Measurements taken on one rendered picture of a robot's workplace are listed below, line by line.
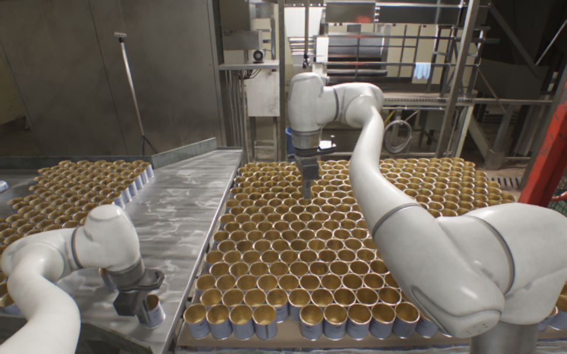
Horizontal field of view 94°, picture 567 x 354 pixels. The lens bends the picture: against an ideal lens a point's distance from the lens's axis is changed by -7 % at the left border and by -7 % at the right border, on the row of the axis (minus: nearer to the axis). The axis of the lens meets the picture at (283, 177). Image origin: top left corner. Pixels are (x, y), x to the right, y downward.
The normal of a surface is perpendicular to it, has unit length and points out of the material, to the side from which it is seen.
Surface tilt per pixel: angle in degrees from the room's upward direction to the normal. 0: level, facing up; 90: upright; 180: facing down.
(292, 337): 2
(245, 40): 90
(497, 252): 34
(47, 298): 19
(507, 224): 12
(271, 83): 90
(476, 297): 38
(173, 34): 90
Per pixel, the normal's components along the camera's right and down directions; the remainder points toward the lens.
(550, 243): 0.22, -0.31
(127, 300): -0.01, -0.88
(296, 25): -0.03, 0.61
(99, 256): 0.26, 0.44
